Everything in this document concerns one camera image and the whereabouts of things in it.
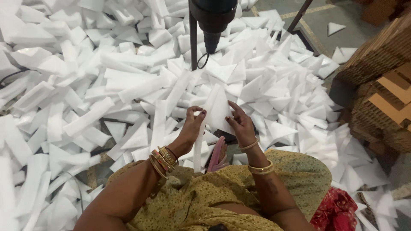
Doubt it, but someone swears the plain gold bangle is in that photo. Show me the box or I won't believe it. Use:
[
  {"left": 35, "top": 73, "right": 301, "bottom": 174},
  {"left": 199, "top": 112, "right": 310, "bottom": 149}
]
[{"left": 149, "top": 155, "right": 169, "bottom": 180}]

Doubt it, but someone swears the black metal base frame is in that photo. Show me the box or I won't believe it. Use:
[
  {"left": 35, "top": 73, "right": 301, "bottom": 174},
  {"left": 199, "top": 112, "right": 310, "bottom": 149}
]
[{"left": 289, "top": 27, "right": 320, "bottom": 57}]

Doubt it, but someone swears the dark wrist thread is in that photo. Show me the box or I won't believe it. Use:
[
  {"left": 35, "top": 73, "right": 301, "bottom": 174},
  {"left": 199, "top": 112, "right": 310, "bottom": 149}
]
[{"left": 165, "top": 146, "right": 180, "bottom": 165}]

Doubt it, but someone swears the pink sandal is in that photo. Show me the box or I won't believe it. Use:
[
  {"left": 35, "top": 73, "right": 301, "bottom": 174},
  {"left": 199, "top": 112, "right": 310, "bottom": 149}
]
[{"left": 206, "top": 136, "right": 230, "bottom": 173}]

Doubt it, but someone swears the dark metal stand pole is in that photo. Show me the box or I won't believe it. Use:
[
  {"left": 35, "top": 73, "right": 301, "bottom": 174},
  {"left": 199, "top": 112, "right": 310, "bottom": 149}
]
[{"left": 189, "top": 0, "right": 198, "bottom": 71}]

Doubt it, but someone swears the black hot air gun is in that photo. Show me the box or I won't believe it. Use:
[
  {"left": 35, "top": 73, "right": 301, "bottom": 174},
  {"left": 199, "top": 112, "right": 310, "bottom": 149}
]
[{"left": 189, "top": 0, "right": 239, "bottom": 54}]

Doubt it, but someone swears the thin gold bangle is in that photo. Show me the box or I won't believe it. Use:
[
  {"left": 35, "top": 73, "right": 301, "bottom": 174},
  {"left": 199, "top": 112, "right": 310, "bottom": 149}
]
[{"left": 237, "top": 138, "right": 260, "bottom": 151}]

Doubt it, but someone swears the brown cardboard box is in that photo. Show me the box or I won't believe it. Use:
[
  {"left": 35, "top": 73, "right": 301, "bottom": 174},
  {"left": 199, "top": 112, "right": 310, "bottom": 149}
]
[{"left": 353, "top": 0, "right": 411, "bottom": 27}]

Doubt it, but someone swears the stack of brown cardboard sheets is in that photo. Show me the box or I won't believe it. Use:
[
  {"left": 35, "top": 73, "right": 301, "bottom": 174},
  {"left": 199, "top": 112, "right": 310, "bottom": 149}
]
[{"left": 330, "top": 13, "right": 411, "bottom": 156}]

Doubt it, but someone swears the slanted dark metal rod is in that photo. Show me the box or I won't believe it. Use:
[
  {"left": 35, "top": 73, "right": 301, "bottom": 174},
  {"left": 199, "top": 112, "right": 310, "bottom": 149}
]
[{"left": 287, "top": 0, "right": 314, "bottom": 33}]

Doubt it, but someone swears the double gold bangle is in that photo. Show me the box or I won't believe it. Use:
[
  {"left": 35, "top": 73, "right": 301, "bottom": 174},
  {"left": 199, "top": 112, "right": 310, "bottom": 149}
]
[{"left": 247, "top": 159, "right": 275, "bottom": 176}]

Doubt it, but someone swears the person's left hand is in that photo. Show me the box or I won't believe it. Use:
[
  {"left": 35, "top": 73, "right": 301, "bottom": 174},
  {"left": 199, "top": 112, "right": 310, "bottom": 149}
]
[{"left": 175, "top": 106, "right": 207, "bottom": 154}]

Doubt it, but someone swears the red patterned cloth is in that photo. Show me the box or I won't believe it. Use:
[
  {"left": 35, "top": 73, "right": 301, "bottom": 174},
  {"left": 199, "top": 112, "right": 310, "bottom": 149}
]
[{"left": 310, "top": 187, "right": 359, "bottom": 231}]

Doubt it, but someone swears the yellow patterned garment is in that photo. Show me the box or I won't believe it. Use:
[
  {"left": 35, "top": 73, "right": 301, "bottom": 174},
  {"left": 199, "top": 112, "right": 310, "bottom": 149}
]
[{"left": 106, "top": 149, "right": 333, "bottom": 231}]

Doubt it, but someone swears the black looped cable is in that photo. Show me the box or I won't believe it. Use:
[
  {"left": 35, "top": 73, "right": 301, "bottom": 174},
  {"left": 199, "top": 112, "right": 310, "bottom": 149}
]
[{"left": 197, "top": 52, "right": 210, "bottom": 70}]

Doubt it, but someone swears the person's right hand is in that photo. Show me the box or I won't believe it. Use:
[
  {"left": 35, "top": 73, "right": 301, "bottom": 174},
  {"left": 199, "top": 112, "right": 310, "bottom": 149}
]
[{"left": 225, "top": 101, "right": 258, "bottom": 149}]

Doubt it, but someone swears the white foam strip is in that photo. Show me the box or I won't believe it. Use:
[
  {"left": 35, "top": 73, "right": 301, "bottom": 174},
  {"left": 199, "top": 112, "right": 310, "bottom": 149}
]
[{"left": 193, "top": 83, "right": 236, "bottom": 174}]

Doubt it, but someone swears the pink and gold bangle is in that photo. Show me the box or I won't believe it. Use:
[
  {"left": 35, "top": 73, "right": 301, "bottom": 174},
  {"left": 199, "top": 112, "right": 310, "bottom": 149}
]
[{"left": 151, "top": 150, "right": 173, "bottom": 173}]

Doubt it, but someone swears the thin black floor cable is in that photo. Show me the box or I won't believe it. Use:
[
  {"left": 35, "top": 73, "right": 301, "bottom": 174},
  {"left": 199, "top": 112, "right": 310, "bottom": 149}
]
[{"left": 0, "top": 69, "right": 30, "bottom": 86}]

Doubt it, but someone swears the heap of white foam pieces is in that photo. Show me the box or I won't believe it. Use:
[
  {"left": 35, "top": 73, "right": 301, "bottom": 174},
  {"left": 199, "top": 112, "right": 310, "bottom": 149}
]
[{"left": 0, "top": 0, "right": 411, "bottom": 231}]

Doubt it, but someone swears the wide gold bangle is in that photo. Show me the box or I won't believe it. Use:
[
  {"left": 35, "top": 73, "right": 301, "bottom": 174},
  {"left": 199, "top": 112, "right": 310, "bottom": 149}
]
[{"left": 157, "top": 146, "right": 178, "bottom": 167}]

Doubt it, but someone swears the single white foam triangle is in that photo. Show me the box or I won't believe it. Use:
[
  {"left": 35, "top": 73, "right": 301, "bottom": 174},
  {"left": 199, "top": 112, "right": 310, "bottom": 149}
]
[{"left": 327, "top": 22, "right": 347, "bottom": 37}]

